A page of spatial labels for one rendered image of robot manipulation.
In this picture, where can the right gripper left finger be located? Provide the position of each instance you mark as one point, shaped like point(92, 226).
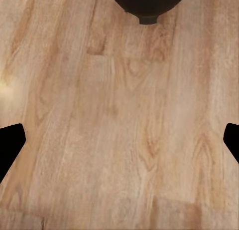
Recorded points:
point(12, 139)

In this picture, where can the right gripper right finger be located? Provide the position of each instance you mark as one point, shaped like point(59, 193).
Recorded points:
point(231, 139)

